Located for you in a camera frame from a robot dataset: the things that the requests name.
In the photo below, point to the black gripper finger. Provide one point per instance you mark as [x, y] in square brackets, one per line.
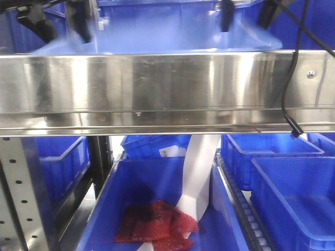
[77, 14]
[33, 18]
[227, 8]
[268, 13]

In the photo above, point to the blue plastic tray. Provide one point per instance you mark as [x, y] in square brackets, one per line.
[179, 32]

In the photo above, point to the large blue crate upper shelf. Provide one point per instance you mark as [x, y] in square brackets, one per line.
[302, 24]

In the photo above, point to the stainless steel shelf beam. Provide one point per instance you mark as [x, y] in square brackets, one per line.
[235, 92]

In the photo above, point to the blue bin right rear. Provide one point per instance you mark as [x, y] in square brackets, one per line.
[237, 151]

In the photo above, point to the blue bin left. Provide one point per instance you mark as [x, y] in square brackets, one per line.
[62, 158]

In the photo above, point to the blue bin centre rear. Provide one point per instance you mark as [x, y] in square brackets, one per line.
[154, 146]

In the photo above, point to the blue bin right front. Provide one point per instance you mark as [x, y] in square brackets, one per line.
[294, 197]

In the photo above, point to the blue bin with red bags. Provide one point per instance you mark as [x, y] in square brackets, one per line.
[141, 181]

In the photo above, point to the red mesh bags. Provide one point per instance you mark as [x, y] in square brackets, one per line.
[158, 223]

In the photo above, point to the perforated steel shelf post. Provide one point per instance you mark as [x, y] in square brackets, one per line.
[17, 165]

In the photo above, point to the roller conveyor rail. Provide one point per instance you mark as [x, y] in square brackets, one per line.
[254, 232]

